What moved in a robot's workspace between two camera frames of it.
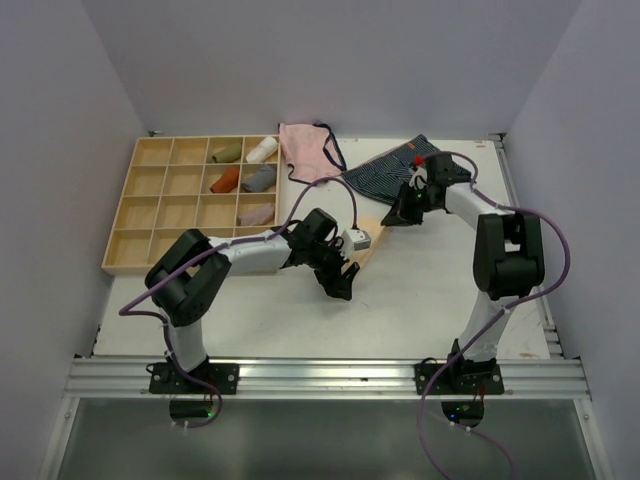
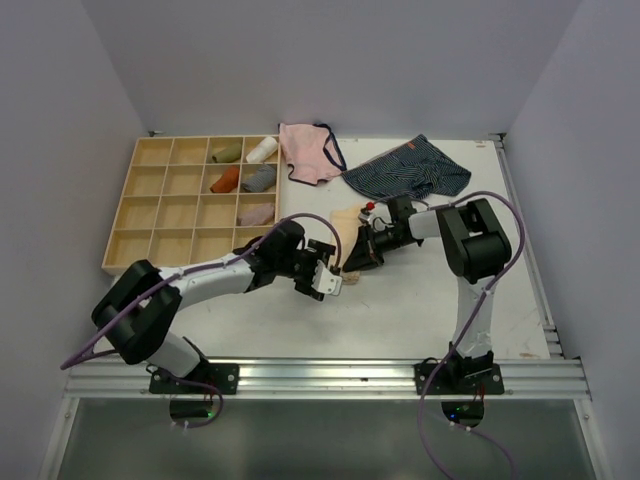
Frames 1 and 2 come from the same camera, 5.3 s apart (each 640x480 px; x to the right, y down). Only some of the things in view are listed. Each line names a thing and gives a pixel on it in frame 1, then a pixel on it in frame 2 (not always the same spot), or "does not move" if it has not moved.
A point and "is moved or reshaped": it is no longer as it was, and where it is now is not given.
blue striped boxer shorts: (386, 175) does not move
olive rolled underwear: (230, 154) does not move
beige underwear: (371, 225) is moved or reshaped
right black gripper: (400, 213) to (365, 253)
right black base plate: (459, 379) does not move
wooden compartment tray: (220, 186) does not move
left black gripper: (336, 284) to (322, 252)
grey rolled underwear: (263, 179) does not move
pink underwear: (311, 152) does not move
